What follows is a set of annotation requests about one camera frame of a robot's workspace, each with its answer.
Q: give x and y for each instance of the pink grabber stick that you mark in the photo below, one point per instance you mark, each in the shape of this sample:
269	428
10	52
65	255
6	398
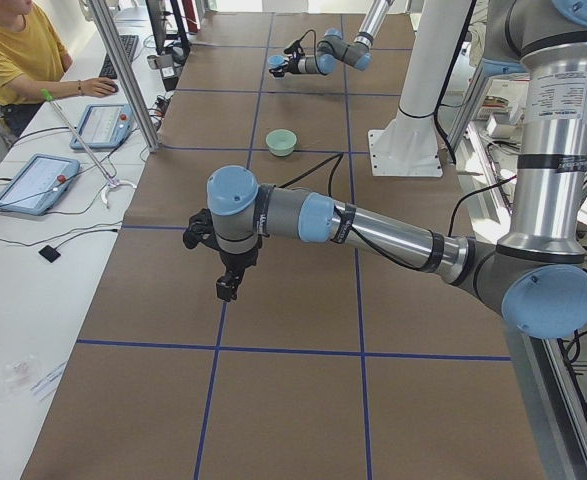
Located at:
112	182

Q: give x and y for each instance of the person in yellow shirt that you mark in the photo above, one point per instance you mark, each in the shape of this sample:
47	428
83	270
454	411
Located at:
32	58

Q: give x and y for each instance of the near teach pendant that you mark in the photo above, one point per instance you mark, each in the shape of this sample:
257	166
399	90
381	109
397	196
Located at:
38	185

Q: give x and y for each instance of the clear plastic bag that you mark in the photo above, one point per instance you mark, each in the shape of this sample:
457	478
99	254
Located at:
20	374

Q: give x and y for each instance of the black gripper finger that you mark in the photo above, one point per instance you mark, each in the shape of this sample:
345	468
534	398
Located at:
277	74
227	286

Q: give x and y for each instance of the aluminium frame post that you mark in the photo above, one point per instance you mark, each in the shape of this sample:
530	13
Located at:
127	81

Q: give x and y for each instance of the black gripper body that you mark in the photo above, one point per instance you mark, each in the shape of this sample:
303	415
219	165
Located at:
238	260
292	65

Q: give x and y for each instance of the far teach pendant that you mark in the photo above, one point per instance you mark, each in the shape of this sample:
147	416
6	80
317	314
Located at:
105	126

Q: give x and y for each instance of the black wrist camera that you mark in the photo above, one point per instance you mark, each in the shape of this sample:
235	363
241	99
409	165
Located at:
294	49
200	230

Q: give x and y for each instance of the person's right hand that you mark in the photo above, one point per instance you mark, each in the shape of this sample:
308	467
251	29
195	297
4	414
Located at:
95	87

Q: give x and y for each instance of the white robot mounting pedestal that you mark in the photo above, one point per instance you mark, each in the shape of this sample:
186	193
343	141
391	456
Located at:
408	146

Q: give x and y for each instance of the pale green ceramic bowl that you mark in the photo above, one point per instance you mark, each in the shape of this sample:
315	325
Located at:
281	142

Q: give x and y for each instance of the black computer monitor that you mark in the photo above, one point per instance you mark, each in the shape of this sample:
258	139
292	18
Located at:
168	28

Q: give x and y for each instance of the small black square pad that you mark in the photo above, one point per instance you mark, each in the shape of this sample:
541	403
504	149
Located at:
49	253

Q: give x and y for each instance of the teach pendant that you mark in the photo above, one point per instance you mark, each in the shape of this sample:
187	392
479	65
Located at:
105	126
38	185

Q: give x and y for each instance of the light blue plastic cup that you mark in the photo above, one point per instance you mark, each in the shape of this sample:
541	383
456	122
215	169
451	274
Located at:
277	63

